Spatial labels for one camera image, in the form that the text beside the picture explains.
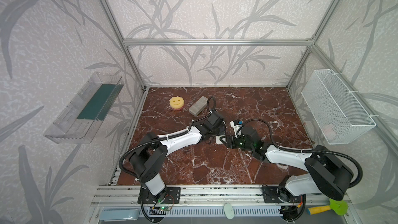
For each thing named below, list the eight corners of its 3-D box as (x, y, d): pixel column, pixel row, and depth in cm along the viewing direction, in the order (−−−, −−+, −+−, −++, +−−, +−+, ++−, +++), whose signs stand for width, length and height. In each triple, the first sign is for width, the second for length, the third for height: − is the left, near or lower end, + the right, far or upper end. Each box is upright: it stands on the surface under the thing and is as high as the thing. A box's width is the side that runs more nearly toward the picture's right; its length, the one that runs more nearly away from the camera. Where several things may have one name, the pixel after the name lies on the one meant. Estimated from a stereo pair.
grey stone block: (188, 112, 108) (188, 109, 105) (202, 98, 116) (202, 95, 113) (196, 117, 106) (195, 114, 103) (209, 102, 114) (209, 99, 111)
